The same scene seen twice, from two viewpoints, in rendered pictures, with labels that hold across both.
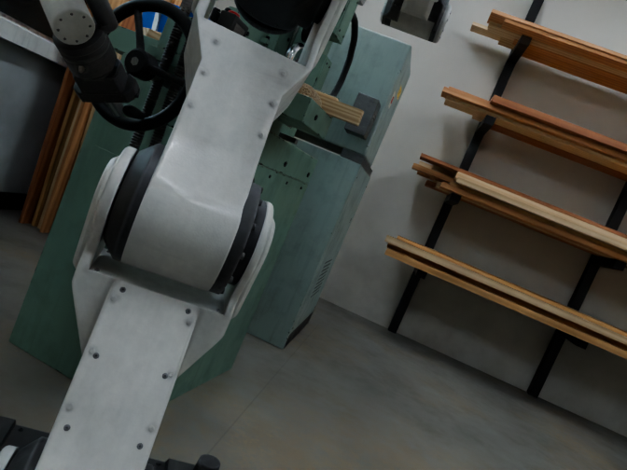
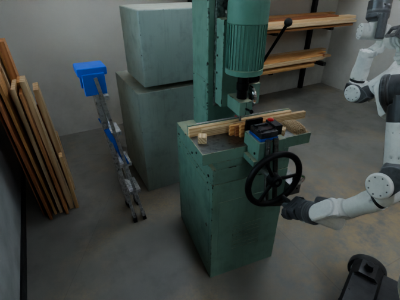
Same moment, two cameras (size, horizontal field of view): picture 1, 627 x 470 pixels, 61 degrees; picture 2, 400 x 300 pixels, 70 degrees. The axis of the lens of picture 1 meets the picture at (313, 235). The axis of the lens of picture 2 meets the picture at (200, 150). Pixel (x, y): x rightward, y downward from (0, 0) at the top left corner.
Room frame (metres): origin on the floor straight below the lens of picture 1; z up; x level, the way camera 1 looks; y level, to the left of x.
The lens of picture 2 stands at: (0.52, 1.36, 1.58)
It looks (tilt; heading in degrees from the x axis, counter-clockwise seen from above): 31 degrees down; 324
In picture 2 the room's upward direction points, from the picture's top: straight up
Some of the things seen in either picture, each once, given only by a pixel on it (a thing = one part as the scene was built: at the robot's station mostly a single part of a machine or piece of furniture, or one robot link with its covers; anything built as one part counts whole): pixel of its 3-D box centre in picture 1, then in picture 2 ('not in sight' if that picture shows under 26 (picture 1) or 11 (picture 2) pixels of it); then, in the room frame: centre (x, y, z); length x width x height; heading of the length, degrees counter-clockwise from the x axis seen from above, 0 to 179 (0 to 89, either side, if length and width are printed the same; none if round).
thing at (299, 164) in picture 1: (224, 132); (227, 142); (1.61, 0.37, 0.76); 0.57 x 0.45 x 0.09; 165
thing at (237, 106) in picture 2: (244, 34); (239, 105); (1.51, 0.39, 1.03); 0.14 x 0.07 x 0.09; 165
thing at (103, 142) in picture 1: (174, 254); (224, 196); (1.60, 0.37, 0.35); 0.58 x 0.45 x 0.71; 165
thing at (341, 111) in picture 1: (257, 79); (256, 122); (1.46, 0.31, 0.92); 0.62 x 0.02 x 0.04; 75
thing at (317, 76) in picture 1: (309, 73); (249, 92); (1.63, 0.20, 1.02); 0.09 x 0.07 x 0.12; 75
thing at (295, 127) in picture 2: (304, 91); (294, 124); (1.33, 0.16, 0.92); 0.14 x 0.09 x 0.04; 165
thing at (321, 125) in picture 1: (210, 76); (253, 143); (1.38, 0.40, 0.87); 0.61 x 0.30 x 0.06; 75
